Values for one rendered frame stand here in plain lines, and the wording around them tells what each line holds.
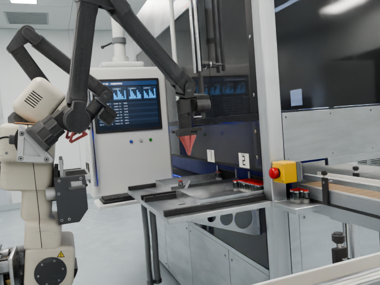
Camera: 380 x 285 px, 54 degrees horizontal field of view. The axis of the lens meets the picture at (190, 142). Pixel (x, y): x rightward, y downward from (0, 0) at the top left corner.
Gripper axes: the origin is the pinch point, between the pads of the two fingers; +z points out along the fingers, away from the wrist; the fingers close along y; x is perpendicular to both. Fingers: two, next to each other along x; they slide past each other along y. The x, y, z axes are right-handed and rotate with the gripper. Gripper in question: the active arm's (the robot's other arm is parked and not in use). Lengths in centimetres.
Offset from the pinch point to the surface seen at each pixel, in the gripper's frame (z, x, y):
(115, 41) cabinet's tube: -63, 95, -5
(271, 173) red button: 9.2, -18.5, 22.8
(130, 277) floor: 108, 162, -1
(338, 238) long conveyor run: 9, -82, -6
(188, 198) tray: 17.9, 5.4, 0.0
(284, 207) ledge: 21.3, -19.7, 26.2
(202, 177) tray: 19, 54, 26
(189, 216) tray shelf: 20.5, -10.8, -5.9
